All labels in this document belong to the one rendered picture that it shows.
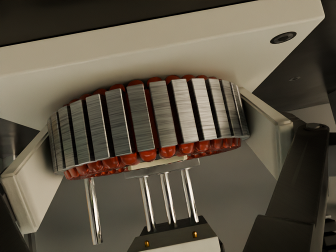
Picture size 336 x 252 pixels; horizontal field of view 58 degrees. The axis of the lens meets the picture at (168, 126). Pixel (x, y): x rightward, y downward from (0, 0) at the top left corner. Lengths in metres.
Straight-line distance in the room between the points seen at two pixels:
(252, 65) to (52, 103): 0.10
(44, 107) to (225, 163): 0.31
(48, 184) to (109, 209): 0.28
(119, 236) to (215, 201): 0.14
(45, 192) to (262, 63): 0.13
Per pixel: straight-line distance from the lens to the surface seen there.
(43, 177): 0.17
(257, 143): 0.16
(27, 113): 0.18
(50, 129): 0.16
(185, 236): 0.22
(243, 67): 0.16
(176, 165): 0.30
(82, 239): 0.45
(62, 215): 0.46
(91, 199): 0.26
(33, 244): 0.43
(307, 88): 0.33
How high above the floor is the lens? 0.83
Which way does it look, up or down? 9 degrees down
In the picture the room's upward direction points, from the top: 169 degrees clockwise
